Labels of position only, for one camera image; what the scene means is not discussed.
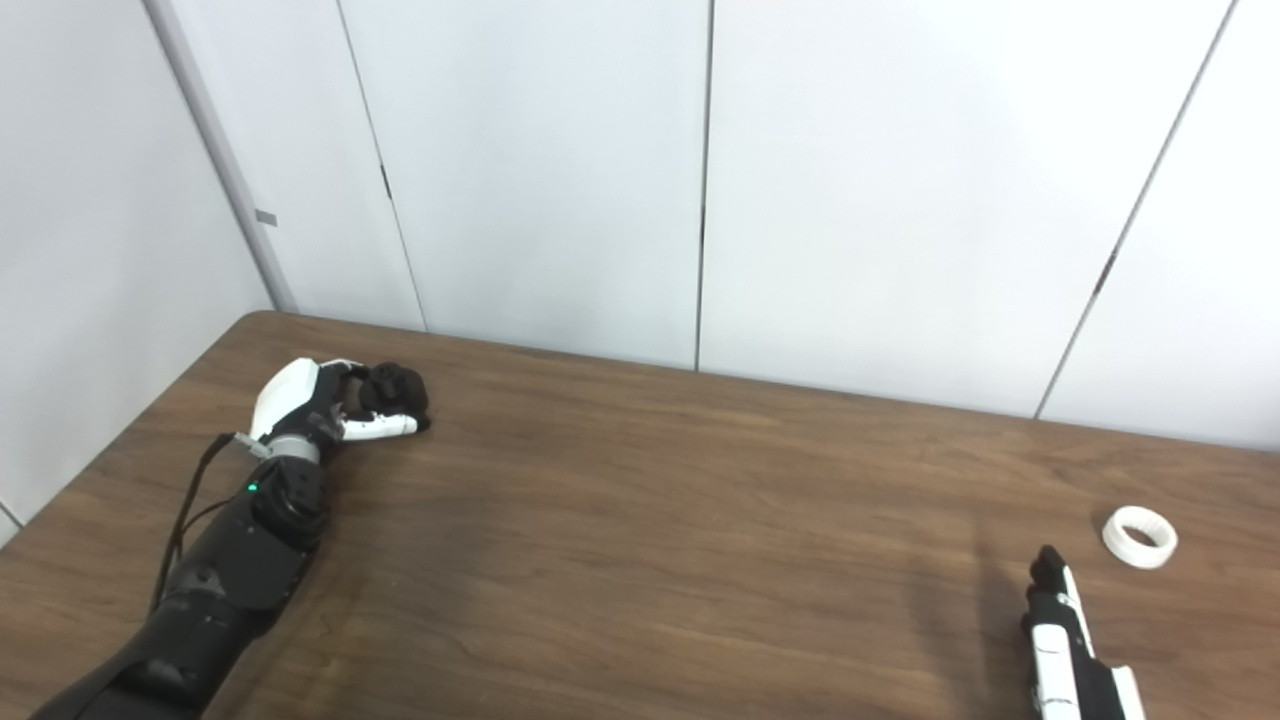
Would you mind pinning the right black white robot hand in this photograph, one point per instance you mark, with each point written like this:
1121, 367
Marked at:
1060, 660

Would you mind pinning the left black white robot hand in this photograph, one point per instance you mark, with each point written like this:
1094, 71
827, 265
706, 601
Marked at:
285, 395

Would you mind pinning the round black plastic part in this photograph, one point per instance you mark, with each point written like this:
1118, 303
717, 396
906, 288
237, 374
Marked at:
400, 390

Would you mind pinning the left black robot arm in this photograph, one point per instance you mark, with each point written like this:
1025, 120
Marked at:
230, 560

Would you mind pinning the grey wall pole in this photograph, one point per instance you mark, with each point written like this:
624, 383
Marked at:
217, 140

